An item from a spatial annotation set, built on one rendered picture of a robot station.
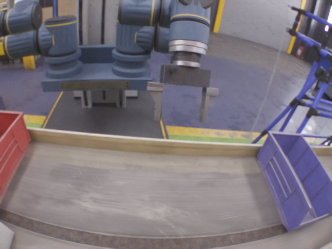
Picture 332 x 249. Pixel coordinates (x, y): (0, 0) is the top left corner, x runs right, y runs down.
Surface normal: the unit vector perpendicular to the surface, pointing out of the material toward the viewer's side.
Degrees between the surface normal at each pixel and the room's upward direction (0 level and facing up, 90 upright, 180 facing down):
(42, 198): 0
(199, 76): 66
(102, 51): 90
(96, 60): 90
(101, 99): 90
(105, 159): 1
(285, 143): 88
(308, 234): 0
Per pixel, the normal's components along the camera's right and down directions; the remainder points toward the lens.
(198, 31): 0.36, 0.26
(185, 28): -0.32, 0.20
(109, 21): 0.17, 0.63
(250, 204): 0.13, -0.78
